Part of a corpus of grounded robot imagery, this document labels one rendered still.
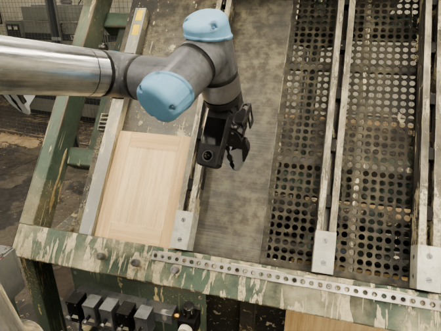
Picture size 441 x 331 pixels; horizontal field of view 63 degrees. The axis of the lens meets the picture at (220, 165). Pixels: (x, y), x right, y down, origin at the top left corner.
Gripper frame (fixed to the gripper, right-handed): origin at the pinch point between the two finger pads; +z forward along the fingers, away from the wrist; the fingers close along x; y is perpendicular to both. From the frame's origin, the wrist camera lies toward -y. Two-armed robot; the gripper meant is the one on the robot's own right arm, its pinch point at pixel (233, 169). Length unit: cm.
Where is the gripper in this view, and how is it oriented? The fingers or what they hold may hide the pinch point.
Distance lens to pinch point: 81.9
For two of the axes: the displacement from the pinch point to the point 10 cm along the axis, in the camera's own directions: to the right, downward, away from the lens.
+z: 1.8, 6.4, 7.5
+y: 3.5, -7.5, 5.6
